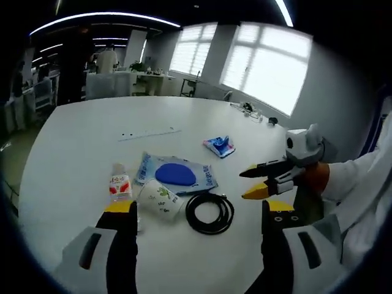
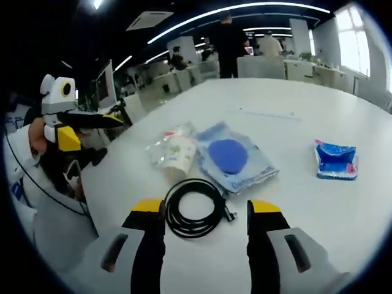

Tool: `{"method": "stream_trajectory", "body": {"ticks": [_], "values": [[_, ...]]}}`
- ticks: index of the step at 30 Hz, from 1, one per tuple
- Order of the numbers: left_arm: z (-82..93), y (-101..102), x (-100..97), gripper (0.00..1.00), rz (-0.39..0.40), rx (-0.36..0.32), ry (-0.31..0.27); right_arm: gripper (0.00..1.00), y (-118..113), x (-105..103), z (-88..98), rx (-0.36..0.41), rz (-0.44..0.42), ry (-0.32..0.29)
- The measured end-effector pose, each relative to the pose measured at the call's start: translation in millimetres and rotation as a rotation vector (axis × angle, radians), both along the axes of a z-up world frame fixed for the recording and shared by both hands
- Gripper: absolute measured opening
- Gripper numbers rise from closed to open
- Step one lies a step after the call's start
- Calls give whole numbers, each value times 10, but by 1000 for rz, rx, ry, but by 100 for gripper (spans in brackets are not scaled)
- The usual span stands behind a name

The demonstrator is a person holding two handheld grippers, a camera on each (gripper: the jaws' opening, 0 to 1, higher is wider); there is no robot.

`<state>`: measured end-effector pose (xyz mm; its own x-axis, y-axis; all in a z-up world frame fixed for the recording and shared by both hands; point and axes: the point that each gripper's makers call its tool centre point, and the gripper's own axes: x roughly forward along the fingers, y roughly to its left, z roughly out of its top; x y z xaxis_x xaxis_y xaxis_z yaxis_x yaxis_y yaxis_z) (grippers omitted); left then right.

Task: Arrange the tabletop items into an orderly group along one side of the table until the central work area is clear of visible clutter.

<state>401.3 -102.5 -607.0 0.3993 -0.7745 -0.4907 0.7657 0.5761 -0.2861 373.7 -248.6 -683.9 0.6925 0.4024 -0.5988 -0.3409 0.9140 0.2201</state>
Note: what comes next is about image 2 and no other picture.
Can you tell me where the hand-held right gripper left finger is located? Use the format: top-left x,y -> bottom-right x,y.
79,197 -> 168,294

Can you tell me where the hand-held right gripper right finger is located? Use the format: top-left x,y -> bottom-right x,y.
246,198 -> 347,294

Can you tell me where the black cable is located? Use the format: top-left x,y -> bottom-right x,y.
164,178 -> 238,239

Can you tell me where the blue pad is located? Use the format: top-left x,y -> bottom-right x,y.
194,121 -> 279,194

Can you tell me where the blue crinkled packet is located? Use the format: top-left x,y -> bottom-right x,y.
314,139 -> 359,181

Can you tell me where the person's left hand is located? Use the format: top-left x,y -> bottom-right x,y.
27,118 -> 50,154

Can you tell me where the black stand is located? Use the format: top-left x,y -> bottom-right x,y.
108,97 -> 134,126

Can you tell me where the computer monitor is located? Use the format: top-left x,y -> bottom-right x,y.
94,59 -> 119,111

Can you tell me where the person in white coat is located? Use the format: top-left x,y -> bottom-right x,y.
4,153 -> 99,270

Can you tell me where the white table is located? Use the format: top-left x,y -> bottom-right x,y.
61,77 -> 392,294

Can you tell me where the ceiling air vent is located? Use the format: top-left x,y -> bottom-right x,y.
126,10 -> 175,32

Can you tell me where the white table socket strip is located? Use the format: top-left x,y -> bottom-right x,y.
225,107 -> 303,122

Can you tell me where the white partition counter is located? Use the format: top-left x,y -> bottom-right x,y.
237,56 -> 285,80

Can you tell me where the ceiling light strip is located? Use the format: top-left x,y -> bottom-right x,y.
146,1 -> 331,45

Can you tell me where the window with blinds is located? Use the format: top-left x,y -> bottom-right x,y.
333,6 -> 373,77

